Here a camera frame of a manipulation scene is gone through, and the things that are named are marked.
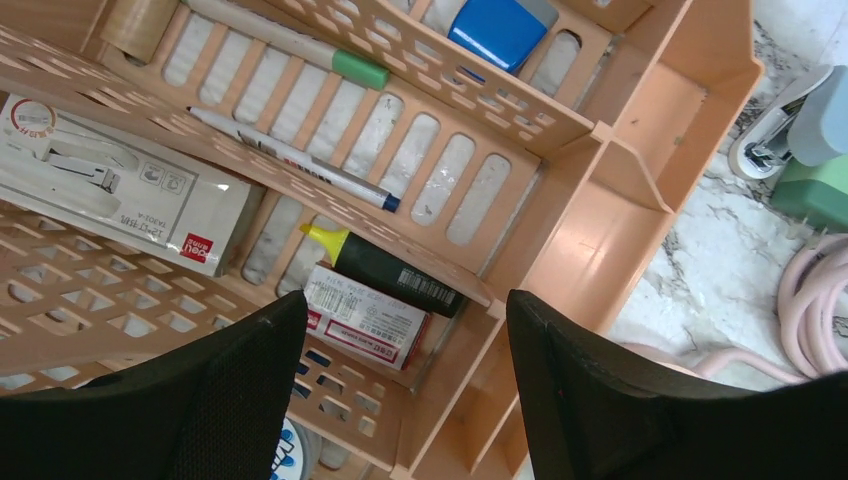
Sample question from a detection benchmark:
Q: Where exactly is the yellow black marker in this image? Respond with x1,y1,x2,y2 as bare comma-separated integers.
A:
300,224,466,318

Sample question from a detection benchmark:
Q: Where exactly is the white blue-tipped pen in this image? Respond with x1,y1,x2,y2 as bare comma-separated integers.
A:
187,107,400,213

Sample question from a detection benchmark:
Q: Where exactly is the red white staples box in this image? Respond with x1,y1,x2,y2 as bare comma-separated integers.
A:
304,264,431,371

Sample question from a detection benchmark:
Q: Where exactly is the pink coiled cable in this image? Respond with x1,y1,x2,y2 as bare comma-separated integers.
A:
616,233,848,387

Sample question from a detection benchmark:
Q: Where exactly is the blue white eraser block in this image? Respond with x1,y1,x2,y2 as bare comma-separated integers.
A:
447,0,559,74

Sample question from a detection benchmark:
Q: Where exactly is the white stapler box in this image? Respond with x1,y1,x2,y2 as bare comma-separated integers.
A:
1,93,265,277

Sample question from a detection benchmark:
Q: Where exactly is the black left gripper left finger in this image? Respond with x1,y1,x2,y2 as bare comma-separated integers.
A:
1,291,308,479

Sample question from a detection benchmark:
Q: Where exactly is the orange plastic desk organizer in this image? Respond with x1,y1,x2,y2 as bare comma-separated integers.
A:
1,1,763,479

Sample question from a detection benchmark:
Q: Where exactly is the green charger cube left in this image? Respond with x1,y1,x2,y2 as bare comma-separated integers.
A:
770,155,847,233

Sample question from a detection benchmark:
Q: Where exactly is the green capped marker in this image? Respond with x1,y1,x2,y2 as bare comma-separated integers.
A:
184,0,390,90

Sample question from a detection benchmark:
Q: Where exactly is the round patterned tape tin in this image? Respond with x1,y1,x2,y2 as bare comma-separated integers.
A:
270,417,323,480

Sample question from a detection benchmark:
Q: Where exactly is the blue plug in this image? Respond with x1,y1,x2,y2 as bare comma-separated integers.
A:
728,65,847,180

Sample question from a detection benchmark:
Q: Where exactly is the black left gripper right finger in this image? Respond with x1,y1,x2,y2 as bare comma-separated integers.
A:
506,290,847,479

